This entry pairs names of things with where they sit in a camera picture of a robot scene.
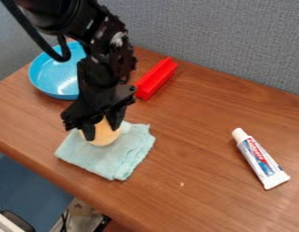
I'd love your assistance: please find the blue plate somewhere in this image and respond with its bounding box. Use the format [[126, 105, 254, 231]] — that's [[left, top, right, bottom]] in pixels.
[[28, 41, 86, 101]]

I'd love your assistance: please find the light blue cloth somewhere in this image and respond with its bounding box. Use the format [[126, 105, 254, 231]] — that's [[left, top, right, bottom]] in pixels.
[[56, 121, 156, 180]]

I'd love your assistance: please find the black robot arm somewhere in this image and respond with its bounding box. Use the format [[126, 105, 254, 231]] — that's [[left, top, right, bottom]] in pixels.
[[0, 0, 138, 141]]

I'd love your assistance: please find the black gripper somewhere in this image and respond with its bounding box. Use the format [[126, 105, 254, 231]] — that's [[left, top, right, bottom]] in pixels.
[[60, 57, 138, 141]]

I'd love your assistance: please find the grey table leg base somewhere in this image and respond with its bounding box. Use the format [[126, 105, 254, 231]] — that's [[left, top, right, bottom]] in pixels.
[[50, 198, 111, 232]]

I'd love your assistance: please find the white toothpaste tube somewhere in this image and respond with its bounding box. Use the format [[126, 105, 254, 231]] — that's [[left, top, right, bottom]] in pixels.
[[232, 128, 291, 190]]

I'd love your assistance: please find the white black object corner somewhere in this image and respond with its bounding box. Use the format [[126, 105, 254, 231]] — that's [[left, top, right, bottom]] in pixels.
[[0, 210, 36, 232]]

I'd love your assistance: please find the red plastic block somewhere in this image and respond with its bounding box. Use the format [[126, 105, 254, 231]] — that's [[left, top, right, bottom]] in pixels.
[[136, 57, 178, 101]]

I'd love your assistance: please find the black cable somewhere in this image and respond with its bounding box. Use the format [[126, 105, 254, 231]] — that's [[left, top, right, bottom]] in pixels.
[[0, 0, 72, 63]]

